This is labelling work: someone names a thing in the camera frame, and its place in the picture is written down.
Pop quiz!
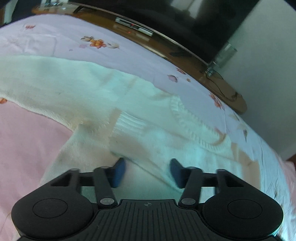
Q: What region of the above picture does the white knit sweater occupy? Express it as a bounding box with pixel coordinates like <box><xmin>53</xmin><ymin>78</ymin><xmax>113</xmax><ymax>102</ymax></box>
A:
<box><xmin>1</xmin><ymin>56</ymin><xmax>260</xmax><ymax>199</ymax></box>

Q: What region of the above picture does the pink floral bed sheet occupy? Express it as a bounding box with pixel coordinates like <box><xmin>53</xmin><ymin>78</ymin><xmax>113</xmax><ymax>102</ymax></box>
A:
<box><xmin>1</xmin><ymin>15</ymin><xmax>295</xmax><ymax>240</ymax></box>

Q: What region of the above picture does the black cable on console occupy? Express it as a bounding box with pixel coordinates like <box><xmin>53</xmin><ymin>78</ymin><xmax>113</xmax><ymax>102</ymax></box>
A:
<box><xmin>201</xmin><ymin>69</ymin><xmax>240</xmax><ymax>102</ymax></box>

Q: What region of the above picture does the wooden TV console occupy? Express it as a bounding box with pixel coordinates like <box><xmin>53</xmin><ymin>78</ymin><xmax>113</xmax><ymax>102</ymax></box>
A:
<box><xmin>32</xmin><ymin>2</ymin><xmax>247</xmax><ymax>114</ymax></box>

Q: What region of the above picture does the silver set-top box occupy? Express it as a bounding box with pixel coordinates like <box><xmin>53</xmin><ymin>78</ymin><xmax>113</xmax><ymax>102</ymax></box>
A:
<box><xmin>115</xmin><ymin>18</ymin><xmax>153</xmax><ymax>37</ymax></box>

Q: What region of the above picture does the large black curved television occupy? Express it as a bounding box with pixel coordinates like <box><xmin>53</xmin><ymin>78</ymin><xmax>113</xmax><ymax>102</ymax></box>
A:
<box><xmin>75</xmin><ymin>0</ymin><xmax>258</xmax><ymax>64</ymax></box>

